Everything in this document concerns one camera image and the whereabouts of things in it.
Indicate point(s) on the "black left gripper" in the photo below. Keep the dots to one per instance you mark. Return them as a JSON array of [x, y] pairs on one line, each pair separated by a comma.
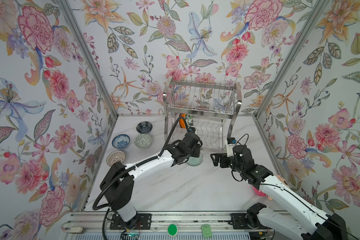
[[197, 149]]

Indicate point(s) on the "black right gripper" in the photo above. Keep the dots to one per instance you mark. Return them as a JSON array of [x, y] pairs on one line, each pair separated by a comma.
[[223, 157]]

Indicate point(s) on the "pale green bowl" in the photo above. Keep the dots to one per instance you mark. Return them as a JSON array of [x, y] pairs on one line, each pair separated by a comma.
[[195, 161]]

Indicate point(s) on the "white bowl orange outside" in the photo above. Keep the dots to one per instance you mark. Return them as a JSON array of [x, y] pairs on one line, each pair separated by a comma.
[[182, 121]]

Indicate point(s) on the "green leaf pattern bowl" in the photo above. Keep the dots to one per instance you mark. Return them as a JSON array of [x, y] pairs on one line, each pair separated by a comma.
[[189, 120]]

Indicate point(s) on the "green geometric pattern bowl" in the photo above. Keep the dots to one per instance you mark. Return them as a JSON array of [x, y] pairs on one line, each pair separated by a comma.
[[143, 141]]

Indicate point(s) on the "stainless steel dish rack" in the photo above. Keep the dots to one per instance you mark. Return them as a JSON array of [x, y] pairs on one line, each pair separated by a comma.
[[215, 108]]

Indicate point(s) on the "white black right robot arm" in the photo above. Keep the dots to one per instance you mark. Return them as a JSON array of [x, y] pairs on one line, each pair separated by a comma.
[[309, 222]]

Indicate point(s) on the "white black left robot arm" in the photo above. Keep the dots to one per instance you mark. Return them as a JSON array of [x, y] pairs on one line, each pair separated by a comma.
[[118, 184]]

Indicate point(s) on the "black patterned bowl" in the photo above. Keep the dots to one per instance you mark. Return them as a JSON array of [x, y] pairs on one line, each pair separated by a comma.
[[144, 127]]

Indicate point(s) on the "pink plush pig toy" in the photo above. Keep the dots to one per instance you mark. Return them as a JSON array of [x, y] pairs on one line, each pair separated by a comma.
[[261, 194]]

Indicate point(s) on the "blue floral bowl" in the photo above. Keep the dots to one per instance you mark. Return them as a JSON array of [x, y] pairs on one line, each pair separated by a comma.
[[121, 141]]

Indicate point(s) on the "white lattice pattern bowl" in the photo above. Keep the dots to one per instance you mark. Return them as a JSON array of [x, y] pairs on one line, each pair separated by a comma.
[[116, 157]]

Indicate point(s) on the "light green rectangular device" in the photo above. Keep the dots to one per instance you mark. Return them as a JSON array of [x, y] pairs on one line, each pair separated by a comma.
[[206, 231]]

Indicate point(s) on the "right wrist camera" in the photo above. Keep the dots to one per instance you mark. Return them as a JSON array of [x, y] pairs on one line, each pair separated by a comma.
[[230, 144]]

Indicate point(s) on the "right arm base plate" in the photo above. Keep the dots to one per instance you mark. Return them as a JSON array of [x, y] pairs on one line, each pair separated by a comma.
[[244, 221]]

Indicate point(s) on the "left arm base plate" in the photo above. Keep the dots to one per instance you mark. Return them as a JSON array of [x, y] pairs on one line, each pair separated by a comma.
[[139, 222]]

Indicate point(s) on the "aluminium front rail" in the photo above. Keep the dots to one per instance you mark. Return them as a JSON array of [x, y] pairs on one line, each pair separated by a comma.
[[168, 226]]

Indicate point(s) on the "white plug on rail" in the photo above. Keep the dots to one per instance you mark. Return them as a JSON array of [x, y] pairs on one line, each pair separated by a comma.
[[76, 230]]

